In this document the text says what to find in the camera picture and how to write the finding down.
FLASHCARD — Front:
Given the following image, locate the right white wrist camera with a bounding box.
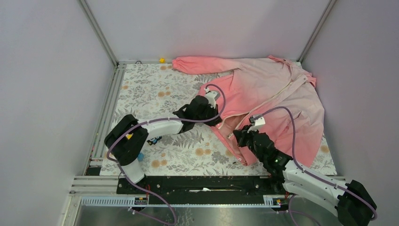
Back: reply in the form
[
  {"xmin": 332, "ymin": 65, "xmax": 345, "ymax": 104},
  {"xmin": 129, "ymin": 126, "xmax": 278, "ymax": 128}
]
[{"xmin": 248, "ymin": 114, "xmax": 266, "ymax": 132}]

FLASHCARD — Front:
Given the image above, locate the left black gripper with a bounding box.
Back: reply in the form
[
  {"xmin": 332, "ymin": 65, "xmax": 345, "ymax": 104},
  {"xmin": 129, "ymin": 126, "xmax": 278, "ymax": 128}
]
[{"xmin": 194, "ymin": 102, "xmax": 222, "ymax": 127}]

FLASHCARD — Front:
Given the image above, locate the floral patterned table mat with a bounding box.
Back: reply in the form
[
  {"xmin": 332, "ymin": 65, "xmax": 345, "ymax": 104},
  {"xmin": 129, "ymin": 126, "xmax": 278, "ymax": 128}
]
[{"xmin": 100, "ymin": 63, "xmax": 338, "ymax": 177}]

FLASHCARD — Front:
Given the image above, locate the white and blue brick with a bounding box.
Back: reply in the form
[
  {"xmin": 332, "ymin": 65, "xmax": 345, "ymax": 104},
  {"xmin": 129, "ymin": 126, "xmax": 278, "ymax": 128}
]
[{"xmin": 137, "ymin": 153, "xmax": 144, "ymax": 161}]

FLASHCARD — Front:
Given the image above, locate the black owl toy block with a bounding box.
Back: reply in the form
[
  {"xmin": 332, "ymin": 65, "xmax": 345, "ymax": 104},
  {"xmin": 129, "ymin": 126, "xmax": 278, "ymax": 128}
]
[{"xmin": 147, "ymin": 136, "xmax": 162, "ymax": 145}]

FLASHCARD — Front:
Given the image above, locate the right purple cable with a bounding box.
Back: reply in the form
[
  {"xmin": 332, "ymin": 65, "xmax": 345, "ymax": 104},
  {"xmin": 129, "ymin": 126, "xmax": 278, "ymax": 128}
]
[{"xmin": 254, "ymin": 106, "xmax": 378, "ymax": 226}]

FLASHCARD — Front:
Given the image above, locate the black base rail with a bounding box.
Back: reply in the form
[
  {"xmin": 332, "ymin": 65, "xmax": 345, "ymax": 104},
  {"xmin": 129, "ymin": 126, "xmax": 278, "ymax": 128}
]
[{"xmin": 116, "ymin": 176, "xmax": 286, "ymax": 205}]

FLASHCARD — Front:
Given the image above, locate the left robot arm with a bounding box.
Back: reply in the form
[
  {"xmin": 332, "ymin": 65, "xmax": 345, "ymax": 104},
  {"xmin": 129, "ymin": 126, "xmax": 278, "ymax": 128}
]
[{"xmin": 104, "ymin": 91, "xmax": 222, "ymax": 194}]

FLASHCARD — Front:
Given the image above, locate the pink zip-up jacket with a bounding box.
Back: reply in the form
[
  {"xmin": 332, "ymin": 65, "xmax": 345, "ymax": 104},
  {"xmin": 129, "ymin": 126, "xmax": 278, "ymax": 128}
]
[{"xmin": 172, "ymin": 56, "xmax": 325, "ymax": 167}]

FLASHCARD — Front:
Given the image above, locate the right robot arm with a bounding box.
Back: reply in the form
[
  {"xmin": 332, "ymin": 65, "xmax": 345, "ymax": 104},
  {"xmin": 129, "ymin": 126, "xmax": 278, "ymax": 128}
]
[{"xmin": 233, "ymin": 125, "xmax": 377, "ymax": 226}]

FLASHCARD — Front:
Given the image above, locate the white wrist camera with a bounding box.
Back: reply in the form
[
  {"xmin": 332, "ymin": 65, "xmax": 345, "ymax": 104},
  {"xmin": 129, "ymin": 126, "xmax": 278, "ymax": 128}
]
[
  {"xmin": 204, "ymin": 88, "xmax": 220, "ymax": 105},
  {"xmin": 248, "ymin": 114, "xmax": 266, "ymax": 132}
]

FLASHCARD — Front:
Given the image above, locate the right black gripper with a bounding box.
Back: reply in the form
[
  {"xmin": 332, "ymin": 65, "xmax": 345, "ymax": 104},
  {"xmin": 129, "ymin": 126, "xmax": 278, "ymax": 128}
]
[{"xmin": 233, "ymin": 124, "xmax": 265, "ymax": 162}]

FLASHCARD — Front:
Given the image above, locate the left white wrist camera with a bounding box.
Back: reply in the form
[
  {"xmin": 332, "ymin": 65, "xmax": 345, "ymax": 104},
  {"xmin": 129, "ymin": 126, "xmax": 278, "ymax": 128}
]
[{"xmin": 204, "ymin": 88, "xmax": 220, "ymax": 105}]

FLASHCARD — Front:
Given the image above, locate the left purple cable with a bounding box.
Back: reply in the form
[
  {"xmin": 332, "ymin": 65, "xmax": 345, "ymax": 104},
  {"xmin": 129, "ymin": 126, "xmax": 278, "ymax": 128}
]
[{"xmin": 106, "ymin": 83, "xmax": 227, "ymax": 226}]

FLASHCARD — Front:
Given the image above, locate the purple cable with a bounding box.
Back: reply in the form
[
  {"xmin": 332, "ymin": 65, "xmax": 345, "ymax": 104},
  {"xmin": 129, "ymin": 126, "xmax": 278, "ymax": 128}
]
[
  {"xmin": 106, "ymin": 83, "xmax": 227, "ymax": 226},
  {"xmin": 254, "ymin": 106, "xmax": 378, "ymax": 226}
]

